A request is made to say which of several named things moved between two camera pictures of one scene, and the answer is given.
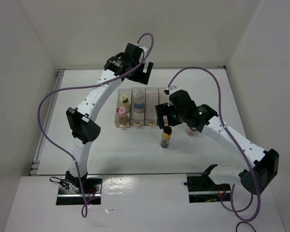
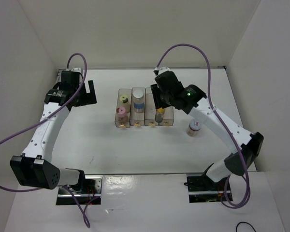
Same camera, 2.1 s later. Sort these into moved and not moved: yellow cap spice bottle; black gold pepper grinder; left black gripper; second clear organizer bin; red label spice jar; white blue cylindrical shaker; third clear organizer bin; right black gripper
Moved: left black gripper; right black gripper; black gold pepper grinder
Not moved: yellow cap spice bottle; third clear organizer bin; second clear organizer bin; red label spice jar; white blue cylindrical shaker
